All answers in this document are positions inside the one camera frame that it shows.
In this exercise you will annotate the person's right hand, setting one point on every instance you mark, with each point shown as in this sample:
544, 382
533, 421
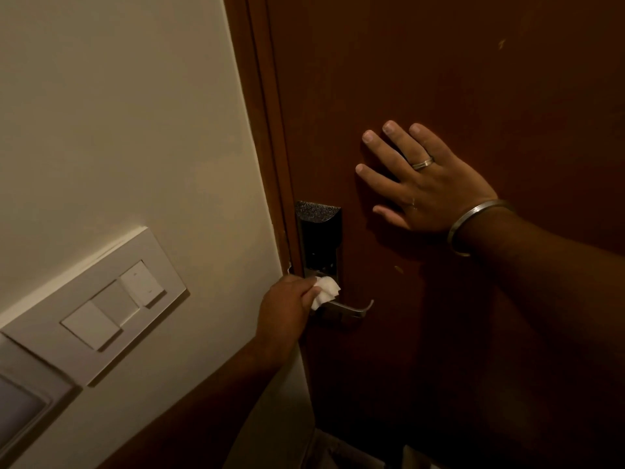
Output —
434, 190

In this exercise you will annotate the person's left hand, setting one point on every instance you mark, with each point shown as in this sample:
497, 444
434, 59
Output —
283, 312

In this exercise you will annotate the person's right middle finger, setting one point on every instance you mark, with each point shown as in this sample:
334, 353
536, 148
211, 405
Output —
385, 153

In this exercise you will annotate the person's left fingers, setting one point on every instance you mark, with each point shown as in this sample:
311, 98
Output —
308, 291

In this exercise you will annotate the person's right little finger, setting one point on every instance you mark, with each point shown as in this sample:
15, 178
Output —
432, 139

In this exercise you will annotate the person's right thumb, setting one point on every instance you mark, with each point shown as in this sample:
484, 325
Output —
390, 215

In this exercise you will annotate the white tissue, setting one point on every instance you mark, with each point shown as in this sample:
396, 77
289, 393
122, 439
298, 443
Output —
326, 290

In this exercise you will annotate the person's right forearm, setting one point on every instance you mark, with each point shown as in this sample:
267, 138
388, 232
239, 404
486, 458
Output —
551, 288

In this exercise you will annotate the person's left forearm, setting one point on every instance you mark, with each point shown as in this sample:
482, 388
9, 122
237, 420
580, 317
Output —
205, 410

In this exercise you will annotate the black electronic door lock plate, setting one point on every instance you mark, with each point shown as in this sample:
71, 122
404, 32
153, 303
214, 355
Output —
320, 239

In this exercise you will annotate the silver metal bangle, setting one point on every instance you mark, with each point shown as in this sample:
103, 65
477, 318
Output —
471, 214

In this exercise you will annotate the brown wooden door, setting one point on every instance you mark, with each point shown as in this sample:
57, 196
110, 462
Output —
488, 68

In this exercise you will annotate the brown wooden door frame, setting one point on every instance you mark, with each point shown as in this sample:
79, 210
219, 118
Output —
261, 117

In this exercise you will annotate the white rocker switch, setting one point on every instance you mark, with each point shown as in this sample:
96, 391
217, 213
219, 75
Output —
141, 284
90, 325

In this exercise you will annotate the white wall switch panel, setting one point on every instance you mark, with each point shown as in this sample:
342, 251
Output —
58, 307

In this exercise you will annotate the white wall panel grey inset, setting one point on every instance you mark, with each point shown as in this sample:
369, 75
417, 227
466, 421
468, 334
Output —
24, 400

